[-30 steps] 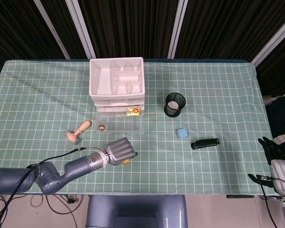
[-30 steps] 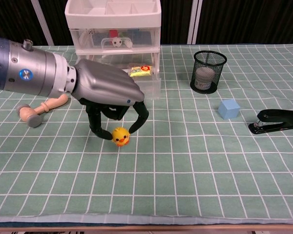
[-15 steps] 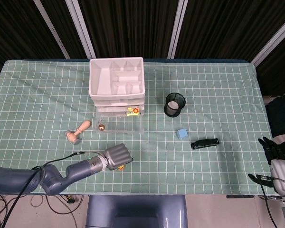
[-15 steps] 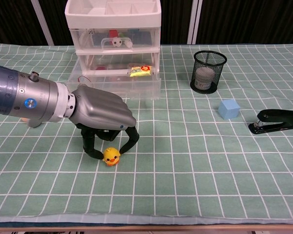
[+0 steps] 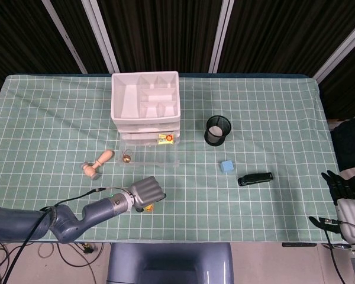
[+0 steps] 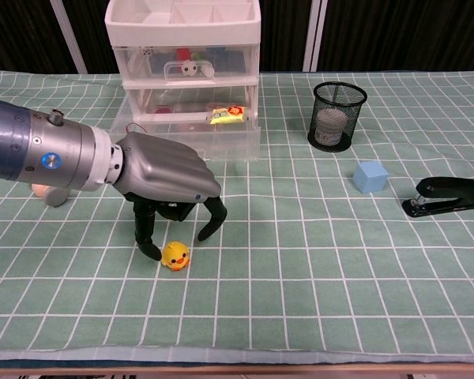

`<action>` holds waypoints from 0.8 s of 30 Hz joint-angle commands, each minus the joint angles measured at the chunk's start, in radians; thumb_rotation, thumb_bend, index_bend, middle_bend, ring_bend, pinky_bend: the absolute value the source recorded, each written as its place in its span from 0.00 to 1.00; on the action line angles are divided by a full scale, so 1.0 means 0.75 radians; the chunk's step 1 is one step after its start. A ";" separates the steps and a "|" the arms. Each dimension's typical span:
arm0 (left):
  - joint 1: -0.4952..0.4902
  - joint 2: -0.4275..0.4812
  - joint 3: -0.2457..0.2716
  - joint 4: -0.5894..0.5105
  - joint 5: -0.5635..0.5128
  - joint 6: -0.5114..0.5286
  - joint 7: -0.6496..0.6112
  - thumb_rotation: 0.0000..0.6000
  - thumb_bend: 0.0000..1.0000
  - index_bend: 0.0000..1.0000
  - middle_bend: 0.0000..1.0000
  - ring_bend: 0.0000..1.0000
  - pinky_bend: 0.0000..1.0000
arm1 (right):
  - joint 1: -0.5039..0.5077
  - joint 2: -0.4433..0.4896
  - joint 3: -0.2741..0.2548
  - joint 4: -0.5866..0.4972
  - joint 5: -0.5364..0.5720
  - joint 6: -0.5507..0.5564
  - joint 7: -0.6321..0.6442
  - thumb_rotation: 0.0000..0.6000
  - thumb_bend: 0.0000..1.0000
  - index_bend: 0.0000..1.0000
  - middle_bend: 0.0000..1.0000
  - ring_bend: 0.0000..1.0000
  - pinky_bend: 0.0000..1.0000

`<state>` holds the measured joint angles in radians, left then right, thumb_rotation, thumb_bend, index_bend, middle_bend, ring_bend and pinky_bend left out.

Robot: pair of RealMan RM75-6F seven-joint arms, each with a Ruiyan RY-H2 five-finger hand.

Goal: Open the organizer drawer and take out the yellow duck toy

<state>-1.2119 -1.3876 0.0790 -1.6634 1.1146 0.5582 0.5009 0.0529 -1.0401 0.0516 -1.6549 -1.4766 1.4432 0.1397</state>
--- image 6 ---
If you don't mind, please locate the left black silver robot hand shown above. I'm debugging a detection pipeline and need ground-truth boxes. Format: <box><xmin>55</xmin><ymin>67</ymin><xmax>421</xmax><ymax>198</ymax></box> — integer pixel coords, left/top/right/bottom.
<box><xmin>111</xmin><ymin>131</ymin><xmax>228</xmax><ymax>262</ymax></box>

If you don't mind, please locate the yellow rubber duck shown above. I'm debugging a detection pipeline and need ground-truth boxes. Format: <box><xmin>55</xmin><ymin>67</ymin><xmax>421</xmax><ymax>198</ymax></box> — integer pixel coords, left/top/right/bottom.
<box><xmin>160</xmin><ymin>241</ymin><xmax>192</xmax><ymax>272</ymax></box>

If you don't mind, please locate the wooden toy mallet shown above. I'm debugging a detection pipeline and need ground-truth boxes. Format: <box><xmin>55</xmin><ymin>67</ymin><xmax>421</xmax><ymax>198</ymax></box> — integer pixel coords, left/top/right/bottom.
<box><xmin>30</xmin><ymin>183</ymin><xmax>80</xmax><ymax>208</ymax></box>

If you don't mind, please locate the white plastic drawer cabinet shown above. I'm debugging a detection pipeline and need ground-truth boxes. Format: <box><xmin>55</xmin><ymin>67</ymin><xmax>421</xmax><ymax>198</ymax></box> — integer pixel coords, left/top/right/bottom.
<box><xmin>104</xmin><ymin>0</ymin><xmax>261</xmax><ymax>161</ymax></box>

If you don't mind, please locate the yellow snack packet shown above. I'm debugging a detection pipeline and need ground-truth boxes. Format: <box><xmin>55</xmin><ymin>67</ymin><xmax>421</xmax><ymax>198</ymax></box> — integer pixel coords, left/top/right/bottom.
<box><xmin>208</xmin><ymin>103</ymin><xmax>248</xmax><ymax>126</ymax></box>

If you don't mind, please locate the blue block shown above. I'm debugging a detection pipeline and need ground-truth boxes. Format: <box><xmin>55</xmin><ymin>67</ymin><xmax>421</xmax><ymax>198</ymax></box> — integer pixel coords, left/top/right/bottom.
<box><xmin>211</xmin><ymin>47</ymin><xmax>246</xmax><ymax>75</ymax></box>

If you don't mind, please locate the green checkered tablecloth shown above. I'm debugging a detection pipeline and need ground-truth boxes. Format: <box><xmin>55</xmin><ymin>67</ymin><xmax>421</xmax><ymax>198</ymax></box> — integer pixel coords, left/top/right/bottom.
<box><xmin>0</xmin><ymin>69</ymin><xmax>474</xmax><ymax>362</ymax></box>

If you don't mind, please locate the white grey round object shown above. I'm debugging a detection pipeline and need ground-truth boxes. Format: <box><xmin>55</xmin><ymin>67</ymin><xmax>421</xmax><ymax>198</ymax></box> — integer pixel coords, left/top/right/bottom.
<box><xmin>314</xmin><ymin>108</ymin><xmax>348</xmax><ymax>145</ymax></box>

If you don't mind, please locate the black mesh pen cup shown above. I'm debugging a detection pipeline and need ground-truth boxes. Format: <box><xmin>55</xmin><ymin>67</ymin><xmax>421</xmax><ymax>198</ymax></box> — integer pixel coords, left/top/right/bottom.
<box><xmin>307</xmin><ymin>81</ymin><xmax>368</xmax><ymax>152</ymax></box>

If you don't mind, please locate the light blue cube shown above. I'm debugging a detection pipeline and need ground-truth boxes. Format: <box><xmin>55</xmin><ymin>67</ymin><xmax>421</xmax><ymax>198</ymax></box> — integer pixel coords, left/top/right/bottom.
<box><xmin>352</xmin><ymin>160</ymin><xmax>390</xmax><ymax>194</ymax></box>

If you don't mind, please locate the black stapler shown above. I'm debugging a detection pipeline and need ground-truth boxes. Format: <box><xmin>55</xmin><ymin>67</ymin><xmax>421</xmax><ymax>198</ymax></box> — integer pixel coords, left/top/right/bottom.
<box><xmin>401</xmin><ymin>176</ymin><xmax>474</xmax><ymax>219</ymax></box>

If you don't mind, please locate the white partition post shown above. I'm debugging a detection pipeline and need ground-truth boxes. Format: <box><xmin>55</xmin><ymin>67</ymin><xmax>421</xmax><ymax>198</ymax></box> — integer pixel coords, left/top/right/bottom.
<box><xmin>49</xmin><ymin>0</ymin><xmax>88</xmax><ymax>75</ymax></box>
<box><xmin>302</xmin><ymin>0</ymin><xmax>328</xmax><ymax>73</ymax></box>

